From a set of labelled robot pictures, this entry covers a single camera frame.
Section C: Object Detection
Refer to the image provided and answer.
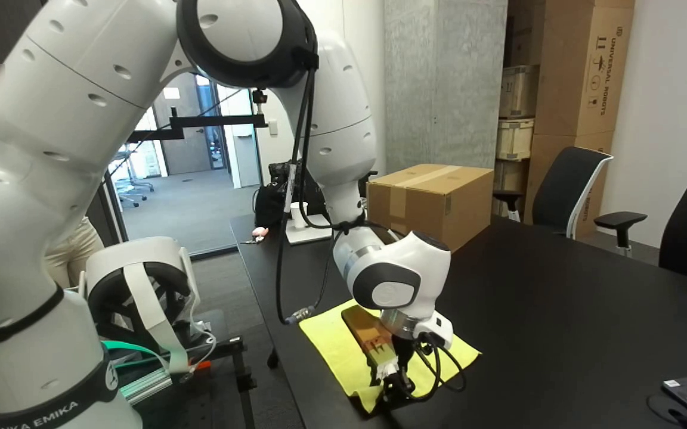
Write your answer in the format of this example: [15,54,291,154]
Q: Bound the yellow cloth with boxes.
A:
[300,301,479,418]

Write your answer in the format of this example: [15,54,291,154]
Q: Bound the right white-framed chair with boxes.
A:
[492,145,649,251]

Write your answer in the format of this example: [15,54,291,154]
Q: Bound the tall cardboard carton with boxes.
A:
[526,0,636,220]

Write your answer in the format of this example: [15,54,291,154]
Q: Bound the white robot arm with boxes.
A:
[0,0,448,429]

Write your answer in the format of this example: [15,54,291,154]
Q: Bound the cardboard box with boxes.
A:
[367,164,495,251]

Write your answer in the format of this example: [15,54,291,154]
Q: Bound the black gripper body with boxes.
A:
[365,310,453,398]

